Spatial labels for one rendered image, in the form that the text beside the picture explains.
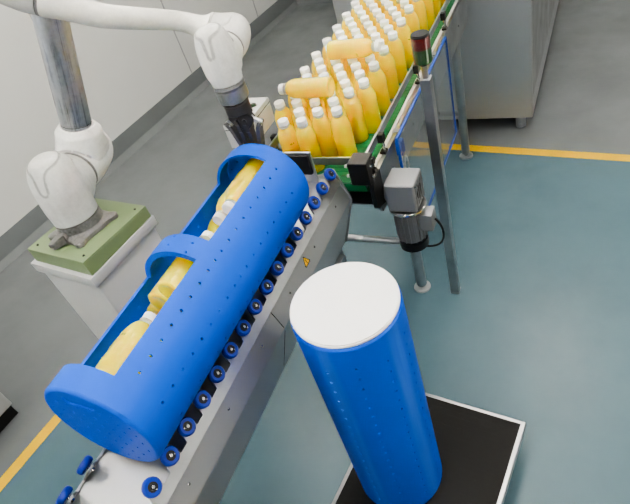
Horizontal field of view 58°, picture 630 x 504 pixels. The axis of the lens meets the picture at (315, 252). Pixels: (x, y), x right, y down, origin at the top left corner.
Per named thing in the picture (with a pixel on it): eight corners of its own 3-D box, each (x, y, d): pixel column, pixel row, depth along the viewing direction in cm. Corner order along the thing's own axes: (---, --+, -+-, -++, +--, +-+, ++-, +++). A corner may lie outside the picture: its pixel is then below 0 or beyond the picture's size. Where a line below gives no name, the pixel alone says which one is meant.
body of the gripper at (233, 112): (253, 92, 163) (263, 120, 169) (228, 93, 167) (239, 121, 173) (241, 106, 158) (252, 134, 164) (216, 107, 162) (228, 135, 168)
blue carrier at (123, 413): (84, 445, 139) (17, 378, 120) (243, 212, 193) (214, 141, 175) (179, 475, 127) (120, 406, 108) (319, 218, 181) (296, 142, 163)
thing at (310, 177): (291, 184, 203) (281, 155, 195) (294, 180, 204) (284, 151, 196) (317, 185, 198) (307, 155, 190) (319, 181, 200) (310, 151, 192)
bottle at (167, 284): (181, 305, 143) (216, 253, 154) (183, 290, 137) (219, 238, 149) (156, 292, 143) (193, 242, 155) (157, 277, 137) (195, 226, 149)
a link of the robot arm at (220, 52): (241, 86, 154) (251, 64, 163) (220, 30, 143) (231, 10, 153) (205, 94, 156) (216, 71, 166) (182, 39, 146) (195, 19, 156)
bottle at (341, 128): (350, 164, 206) (338, 120, 194) (335, 160, 211) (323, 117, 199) (362, 154, 210) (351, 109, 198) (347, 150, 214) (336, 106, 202)
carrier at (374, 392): (455, 497, 186) (426, 423, 208) (418, 327, 129) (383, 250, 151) (372, 523, 187) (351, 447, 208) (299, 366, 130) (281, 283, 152)
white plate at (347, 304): (415, 323, 129) (416, 327, 130) (381, 248, 150) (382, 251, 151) (299, 361, 130) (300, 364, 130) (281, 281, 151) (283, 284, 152)
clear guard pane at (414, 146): (415, 238, 235) (396, 139, 204) (455, 132, 284) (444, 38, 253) (416, 238, 235) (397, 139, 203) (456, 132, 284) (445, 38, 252)
